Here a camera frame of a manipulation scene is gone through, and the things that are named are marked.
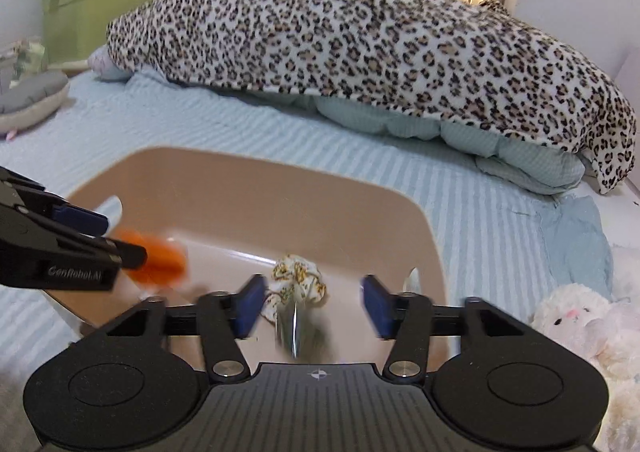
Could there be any floral fabric scrunchie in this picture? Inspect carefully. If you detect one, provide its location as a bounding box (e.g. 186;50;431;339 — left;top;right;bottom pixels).
259;254;329;324

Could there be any striped light blue bed sheet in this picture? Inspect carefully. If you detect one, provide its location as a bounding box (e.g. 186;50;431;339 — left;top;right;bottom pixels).
0;68;640;452

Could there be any small orange object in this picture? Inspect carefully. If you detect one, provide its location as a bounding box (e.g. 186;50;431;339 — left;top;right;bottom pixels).
115;229;189;289

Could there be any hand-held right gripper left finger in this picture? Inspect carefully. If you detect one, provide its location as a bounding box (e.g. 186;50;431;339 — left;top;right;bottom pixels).
101;274;267;381

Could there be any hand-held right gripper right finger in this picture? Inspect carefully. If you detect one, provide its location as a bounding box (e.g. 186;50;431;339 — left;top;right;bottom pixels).
362;274;532;381

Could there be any light blue quilt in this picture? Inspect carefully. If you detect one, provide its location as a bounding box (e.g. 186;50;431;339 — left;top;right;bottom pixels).
97;52;587;196

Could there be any pale purple plush toy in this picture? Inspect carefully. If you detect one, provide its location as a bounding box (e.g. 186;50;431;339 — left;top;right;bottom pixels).
87;45;136;83

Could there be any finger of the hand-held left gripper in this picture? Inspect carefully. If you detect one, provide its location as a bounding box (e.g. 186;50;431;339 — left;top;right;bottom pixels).
59;233;149;269
0;165;109;237

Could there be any grey plush cushion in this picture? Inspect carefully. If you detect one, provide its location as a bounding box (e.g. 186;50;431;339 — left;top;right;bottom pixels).
0;70;72;139

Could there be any light blue cloth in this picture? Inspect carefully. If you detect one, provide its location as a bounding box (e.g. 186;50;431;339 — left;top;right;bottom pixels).
535;194;615;300

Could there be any white plush toy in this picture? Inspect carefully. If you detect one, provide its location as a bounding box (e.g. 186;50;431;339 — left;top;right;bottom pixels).
529;246;640;452

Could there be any beige plastic basin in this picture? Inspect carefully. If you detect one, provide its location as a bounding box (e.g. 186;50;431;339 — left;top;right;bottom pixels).
42;146;449;369

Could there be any green plastic storage box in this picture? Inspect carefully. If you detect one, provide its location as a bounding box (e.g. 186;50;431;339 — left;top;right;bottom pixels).
39;0;189;72

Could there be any silver metal object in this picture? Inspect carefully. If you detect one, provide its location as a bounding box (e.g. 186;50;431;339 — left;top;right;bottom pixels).
275;299;332;361

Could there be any leopard print blanket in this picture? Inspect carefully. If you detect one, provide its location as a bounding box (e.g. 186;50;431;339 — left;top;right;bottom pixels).
106;0;638;195

